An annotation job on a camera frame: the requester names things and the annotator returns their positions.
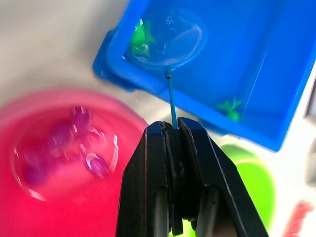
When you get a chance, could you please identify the pink plastic bucket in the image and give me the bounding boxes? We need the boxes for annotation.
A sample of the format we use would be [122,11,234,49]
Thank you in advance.
[0,87,150,237]

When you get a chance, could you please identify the green toy fish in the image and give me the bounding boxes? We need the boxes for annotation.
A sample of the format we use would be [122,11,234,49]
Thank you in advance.
[216,97,244,123]
[129,19,156,58]

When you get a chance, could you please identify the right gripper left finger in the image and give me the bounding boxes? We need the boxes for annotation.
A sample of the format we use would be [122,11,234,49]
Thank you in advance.
[115,120,184,237]

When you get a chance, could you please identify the green plastic bucket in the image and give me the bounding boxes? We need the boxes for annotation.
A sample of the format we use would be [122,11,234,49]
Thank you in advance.
[181,144,277,237]

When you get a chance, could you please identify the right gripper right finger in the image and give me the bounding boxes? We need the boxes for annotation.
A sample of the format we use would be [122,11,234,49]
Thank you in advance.
[177,117,270,237]

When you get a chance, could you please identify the purple toy fish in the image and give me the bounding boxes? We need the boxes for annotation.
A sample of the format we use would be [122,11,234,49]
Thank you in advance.
[79,144,111,180]
[23,124,75,186]

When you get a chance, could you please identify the red sheets in clear bag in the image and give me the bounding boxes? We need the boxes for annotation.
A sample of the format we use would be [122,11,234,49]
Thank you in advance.
[282,200,316,237]

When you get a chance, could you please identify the small blue fish net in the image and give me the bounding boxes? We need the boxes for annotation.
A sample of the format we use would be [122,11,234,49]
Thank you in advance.
[128,7,207,130]

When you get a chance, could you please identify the blue plastic tub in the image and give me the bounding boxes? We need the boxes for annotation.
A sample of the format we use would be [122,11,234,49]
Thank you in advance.
[92,0,316,153]

